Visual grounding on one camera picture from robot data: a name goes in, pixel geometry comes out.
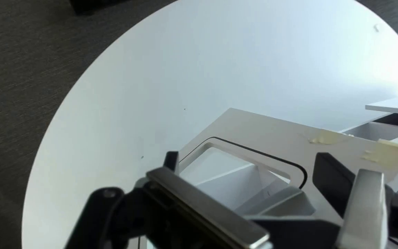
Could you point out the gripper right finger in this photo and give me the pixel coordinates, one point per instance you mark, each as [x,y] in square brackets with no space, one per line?
[365,207]

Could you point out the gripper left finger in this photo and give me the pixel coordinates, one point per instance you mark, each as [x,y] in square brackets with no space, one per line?
[199,207]

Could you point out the white toy kitchen unit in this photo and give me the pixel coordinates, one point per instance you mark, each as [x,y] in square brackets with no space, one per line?
[393,105]

